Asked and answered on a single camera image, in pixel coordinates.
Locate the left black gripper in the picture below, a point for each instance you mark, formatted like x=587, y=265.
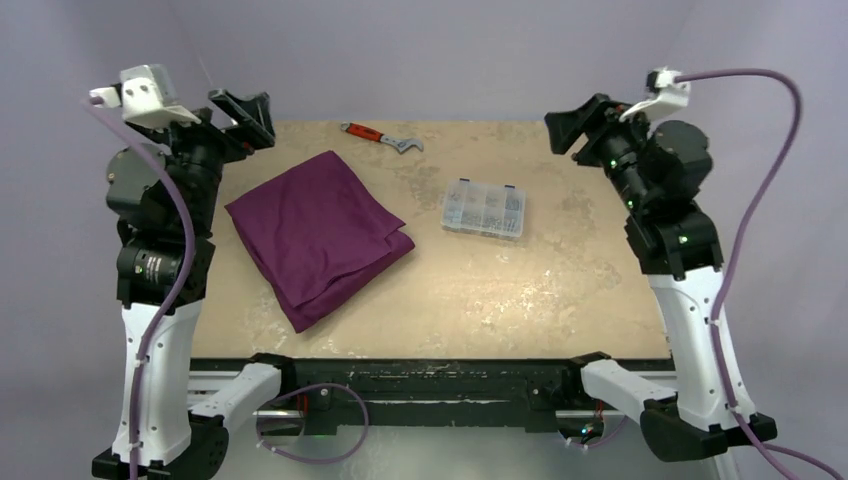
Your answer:
x=251, y=114

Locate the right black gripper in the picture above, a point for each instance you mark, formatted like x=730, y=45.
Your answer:
x=594, y=137

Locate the clear plastic compartment box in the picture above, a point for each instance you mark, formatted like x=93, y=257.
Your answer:
x=484, y=209

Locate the purple cloth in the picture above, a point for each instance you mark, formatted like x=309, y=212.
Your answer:
x=317, y=236

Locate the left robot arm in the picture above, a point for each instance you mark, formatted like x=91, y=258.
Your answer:
x=163, y=188

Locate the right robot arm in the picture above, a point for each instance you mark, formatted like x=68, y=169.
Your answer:
x=657, y=172

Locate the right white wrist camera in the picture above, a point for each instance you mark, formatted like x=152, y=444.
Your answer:
x=665, y=95

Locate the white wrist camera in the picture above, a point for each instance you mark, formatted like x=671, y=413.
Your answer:
x=665, y=95
x=147, y=98

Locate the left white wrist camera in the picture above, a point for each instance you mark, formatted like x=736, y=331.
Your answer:
x=147, y=98

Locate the orange handled adjustable wrench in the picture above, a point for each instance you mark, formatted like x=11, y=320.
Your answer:
x=364, y=132

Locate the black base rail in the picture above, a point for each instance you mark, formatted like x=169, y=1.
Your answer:
x=536, y=395

